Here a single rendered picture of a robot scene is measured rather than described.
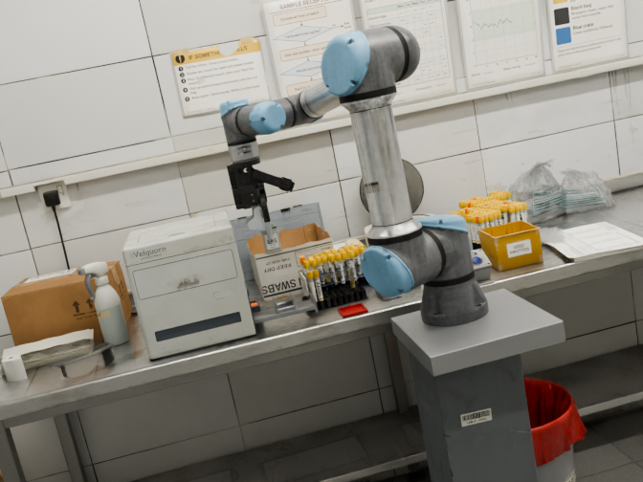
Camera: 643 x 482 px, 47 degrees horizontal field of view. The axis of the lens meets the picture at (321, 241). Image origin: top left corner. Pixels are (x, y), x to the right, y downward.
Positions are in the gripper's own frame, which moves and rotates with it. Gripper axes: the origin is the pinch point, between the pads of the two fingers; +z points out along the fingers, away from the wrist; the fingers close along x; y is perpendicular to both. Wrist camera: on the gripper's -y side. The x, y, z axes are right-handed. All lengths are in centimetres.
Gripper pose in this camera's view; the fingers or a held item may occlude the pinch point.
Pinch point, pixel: (270, 233)
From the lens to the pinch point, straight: 192.2
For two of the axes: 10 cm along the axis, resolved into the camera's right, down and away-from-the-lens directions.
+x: 1.6, 1.8, -9.7
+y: -9.7, 2.2, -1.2
